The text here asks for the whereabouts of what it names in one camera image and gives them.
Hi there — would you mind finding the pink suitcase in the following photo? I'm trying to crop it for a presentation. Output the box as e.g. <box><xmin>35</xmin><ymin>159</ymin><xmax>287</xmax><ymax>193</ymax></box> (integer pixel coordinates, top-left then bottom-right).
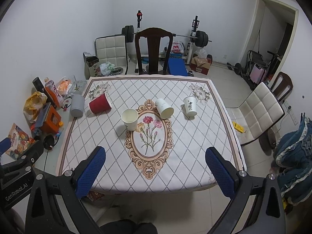
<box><xmin>251</xmin><ymin>63</ymin><xmax>267</xmax><ymax>84</ymax></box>

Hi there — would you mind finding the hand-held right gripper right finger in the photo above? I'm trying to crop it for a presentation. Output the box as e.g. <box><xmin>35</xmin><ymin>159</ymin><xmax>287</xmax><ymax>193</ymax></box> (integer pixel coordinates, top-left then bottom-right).
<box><xmin>205</xmin><ymin>147</ymin><xmax>287</xmax><ymax>234</ymax></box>

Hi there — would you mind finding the red and white plastic bag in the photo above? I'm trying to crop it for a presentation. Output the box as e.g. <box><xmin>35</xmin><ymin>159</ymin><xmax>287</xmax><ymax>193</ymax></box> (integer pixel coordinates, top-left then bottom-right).
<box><xmin>168</xmin><ymin>41</ymin><xmax>185</xmax><ymax>54</ymax></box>

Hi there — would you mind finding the yellow plastic bag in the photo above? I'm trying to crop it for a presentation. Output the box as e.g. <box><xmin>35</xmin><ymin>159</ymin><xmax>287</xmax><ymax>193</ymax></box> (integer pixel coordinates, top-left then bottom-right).
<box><xmin>23</xmin><ymin>91</ymin><xmax>48</xmax><ymax>124</ymax></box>

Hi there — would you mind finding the green and white plastic bag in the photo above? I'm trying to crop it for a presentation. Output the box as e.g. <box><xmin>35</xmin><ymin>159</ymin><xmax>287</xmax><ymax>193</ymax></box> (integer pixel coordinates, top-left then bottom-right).
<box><xmin>99</xmin><ymin>62</ymin><xmax>115</xmax><ymax>76</ymax></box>

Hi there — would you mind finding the dark wooden chair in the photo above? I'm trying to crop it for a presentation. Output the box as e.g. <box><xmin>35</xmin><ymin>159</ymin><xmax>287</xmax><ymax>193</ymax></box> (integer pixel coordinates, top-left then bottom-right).
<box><xmin>270</xmin><ymin>71</ymin><xmax>293</xmax><ymax>103</ymax></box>
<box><xmin>135</xmin><ymin>27</ymin><xmax>174</xmax><ymax>75</ymax></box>

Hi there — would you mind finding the small black dumbbell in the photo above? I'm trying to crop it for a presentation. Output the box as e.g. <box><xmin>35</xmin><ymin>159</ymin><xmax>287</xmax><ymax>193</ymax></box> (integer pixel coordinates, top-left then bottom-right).
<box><xmin>227</xmin><ymin>62</ymin><xmax>243</xmax><ymax>75</ymax></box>

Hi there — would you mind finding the red cardboard box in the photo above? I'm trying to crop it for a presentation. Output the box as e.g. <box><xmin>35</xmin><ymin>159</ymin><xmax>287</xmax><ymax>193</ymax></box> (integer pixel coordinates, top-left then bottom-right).
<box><xmin>190</xmin><ymin>55</ymin><xmax>213</xmax><ymax>75</ymax></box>

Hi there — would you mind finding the blue weight bench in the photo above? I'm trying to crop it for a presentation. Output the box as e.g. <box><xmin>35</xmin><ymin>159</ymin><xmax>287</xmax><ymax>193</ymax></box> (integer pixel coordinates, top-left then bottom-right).
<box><xmin>167</xmin><ymin>58</ymin><xmax>189</xmax><ymax>77</ymax></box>

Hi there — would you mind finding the grey cup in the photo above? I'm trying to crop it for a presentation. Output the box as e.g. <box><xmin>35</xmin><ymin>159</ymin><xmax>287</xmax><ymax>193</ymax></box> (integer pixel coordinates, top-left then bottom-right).
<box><xmin>70</xmin><ymin>94</ymin><xmax>85</xmax><ymax>117</ymax></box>

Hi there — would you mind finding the plain white paper cup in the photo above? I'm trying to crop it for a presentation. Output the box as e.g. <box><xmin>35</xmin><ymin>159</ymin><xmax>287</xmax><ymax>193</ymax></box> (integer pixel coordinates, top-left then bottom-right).
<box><xmin>121</xmin><ymin>108</ymin><xmax>139</xmax><ymax>131</ymax></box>

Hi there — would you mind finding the yellow floor item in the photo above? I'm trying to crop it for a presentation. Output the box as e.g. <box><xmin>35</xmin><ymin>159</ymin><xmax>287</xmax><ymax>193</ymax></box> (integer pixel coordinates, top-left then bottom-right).
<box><xmin>232</xmin><ymin>121</ymin><xmax>246</xmax><ymax>133</ymax></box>

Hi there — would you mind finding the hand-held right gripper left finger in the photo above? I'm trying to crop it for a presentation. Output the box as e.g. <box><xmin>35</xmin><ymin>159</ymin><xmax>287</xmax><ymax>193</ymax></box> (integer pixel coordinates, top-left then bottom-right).
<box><xmin>24</xmin><ymin>146</ymin><xmax>107</xmax><ymax>234</ymax></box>

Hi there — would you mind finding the white cup with black print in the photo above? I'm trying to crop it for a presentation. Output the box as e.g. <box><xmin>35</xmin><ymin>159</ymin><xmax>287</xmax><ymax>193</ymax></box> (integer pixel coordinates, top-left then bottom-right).
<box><xmin>183</xmin><ymin>96</ymin><xmax>198</xmax><ymax>117</ymax></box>

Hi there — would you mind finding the colourful picture book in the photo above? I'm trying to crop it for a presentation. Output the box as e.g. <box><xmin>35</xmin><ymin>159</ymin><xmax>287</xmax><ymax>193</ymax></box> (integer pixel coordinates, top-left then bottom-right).
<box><xmin>5</xmin><ymin>123</ymin><xmax>36</xmax><ymax>160</ymax></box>

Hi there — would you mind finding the white padded chair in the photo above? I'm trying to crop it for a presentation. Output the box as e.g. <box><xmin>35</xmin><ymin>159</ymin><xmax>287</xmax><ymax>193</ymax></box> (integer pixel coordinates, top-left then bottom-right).
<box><xmin>95</xmin><ymin>35</ymin><xmax>129</xmax><ymax>75</ymax></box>
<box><xmin>225</xmin><ymin>82</ymin><xmax>285</xmax><ymax>147</ymax></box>

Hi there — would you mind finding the white printed gift box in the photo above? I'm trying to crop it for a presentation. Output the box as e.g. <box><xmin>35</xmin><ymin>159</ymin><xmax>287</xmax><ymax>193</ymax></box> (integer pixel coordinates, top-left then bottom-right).
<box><xmin>83</xmin><ymin>52</ymin><xmax>102</xmax><ymax>80</ymax></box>

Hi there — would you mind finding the red ribbed paper cup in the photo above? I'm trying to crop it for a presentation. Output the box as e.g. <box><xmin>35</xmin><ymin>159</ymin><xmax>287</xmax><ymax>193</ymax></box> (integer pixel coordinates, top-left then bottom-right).
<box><xmin>89</xmin><ymin>93</ymin><xmax>113</xmax><ymax>114</ymax></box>

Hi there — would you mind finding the red printed packet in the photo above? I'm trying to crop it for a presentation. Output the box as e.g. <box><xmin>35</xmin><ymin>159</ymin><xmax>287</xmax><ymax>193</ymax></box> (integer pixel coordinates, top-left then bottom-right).
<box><xmin>86</xmin><ymin>191</ymin><xmax>105</xmax><ymax>202</ymax></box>

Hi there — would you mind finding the barbell rack stand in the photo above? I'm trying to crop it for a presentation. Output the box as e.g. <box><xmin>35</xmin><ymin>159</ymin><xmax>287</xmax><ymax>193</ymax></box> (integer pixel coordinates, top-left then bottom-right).
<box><xmin>186</xmin><ymin>16</ymin><xmax>199</xmax><ymax>64</ymax></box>
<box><xmin>135</xmin><ymin>10</ymin><xmax>143</xmax><ymax>34</ymax></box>

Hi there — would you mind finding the speckled white paper cup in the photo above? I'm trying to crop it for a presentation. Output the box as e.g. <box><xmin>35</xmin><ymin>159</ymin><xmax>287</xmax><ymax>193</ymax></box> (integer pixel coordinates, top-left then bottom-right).
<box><xmin>155</xmin><ymin>98</ymin><xmax>174</xmax><ymax>119</ymax></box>

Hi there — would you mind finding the black bottle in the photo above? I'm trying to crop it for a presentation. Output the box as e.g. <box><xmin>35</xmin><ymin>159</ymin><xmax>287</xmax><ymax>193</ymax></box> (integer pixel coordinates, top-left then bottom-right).
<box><xmin>33</xmin><ymin>77</ymin><xmax>57</xmax><ymax>108</ymax></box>

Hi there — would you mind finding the floral printed tablecloth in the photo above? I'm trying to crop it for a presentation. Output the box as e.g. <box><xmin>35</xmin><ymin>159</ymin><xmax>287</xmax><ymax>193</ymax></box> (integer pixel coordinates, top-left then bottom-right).
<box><xmin>56</xmin><ymin>76</ymin><xmax>247</xmax><ymax>192</ymax></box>

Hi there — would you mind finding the orange box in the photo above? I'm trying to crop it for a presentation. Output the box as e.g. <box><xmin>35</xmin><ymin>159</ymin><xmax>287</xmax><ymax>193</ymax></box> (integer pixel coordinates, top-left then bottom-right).
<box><xmin>31</xmin><ymin>102</ymin><xmax>64</xmax><ymax>136</ymax></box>

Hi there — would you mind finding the orange drink bottle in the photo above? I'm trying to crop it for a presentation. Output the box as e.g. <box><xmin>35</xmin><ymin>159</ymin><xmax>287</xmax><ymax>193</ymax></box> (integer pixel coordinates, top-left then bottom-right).
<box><xmin>44</xmin><ymin>77</ymin><xmax>63</xmax><ymax>107</ymax></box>

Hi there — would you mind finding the black folding cart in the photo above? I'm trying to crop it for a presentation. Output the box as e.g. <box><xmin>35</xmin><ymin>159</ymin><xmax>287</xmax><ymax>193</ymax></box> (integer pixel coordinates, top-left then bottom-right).
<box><xmin>244</xmin><ymin>50</ymin><xmax>264</xmax><ymax>79</ymax></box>

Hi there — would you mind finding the door frame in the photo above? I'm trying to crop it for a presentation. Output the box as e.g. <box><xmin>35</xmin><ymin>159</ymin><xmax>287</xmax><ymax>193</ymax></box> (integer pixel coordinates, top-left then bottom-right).
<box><xmin>239</xmin><ymin>0</ymin><xmax>299</xmax><ymax>83</ymax></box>

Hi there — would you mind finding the orange snack bag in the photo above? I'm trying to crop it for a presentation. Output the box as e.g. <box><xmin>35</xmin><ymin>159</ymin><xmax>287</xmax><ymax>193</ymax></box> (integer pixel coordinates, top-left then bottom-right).
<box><xmin>57</xmin><ymin>77</ymin><xmax>74</xmax><ymax>97</ymax></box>

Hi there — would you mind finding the black round item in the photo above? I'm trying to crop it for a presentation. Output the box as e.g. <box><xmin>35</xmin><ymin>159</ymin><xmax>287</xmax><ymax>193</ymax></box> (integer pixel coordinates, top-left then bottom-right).
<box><xmin>43</xmin><ymin>135</ymin><xmax>56</xmax><ymax>151</ymax></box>

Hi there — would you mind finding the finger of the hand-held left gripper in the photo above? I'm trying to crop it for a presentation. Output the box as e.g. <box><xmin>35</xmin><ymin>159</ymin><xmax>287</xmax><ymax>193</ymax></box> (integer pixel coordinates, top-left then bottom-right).
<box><xmin>0</xmin><ymin>138</ymin><xmax>14</xmax><ymax>157</ymax></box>
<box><xmin>13</xmin><ymin>140</ymin><xmax>45</xmax><ymax>169</ymax></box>

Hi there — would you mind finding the blue bedding pile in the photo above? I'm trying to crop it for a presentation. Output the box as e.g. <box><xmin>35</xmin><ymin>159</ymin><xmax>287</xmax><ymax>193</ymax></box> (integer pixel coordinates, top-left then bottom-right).
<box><xmin>272</xmin><ymin>113</ymin><xmax>312</xmax><ymax>206</ymax></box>

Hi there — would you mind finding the black barbell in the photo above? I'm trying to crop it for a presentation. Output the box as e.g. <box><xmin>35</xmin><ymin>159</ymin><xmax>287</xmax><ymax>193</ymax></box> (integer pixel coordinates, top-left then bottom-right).
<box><xmin>121</xmin><ymin>25</ymin><xmax>212</xmax><ymax>47</ymax></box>

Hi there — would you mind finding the clear plastic bag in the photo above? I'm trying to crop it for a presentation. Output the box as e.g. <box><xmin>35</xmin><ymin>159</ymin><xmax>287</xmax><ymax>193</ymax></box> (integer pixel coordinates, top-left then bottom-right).
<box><xmin>68</xmin><ymin>80</ymin><xmax>88</xmax><ymax>95</ymax></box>

